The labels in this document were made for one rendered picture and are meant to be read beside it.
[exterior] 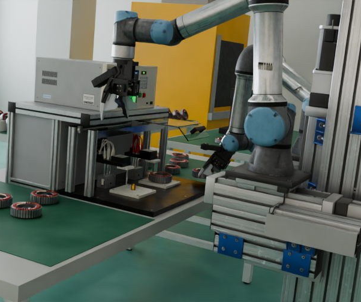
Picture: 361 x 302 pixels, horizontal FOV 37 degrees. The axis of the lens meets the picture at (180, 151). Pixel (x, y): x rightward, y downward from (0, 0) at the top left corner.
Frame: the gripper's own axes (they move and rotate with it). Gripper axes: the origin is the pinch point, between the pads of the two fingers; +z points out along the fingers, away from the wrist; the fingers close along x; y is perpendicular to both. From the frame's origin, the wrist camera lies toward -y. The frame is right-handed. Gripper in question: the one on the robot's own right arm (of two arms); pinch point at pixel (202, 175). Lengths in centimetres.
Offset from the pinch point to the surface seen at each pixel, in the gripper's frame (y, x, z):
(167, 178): -6.9, -23.6, 3.4
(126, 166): -18.0, -46.0, 1.4
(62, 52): -293, 246, 91
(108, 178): -22, -48, 11
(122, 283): -11, 20, 96
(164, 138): -26.8, -4.4, -3.9
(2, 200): -31, -98, 20
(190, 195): 9.6, -30.1, -0.6
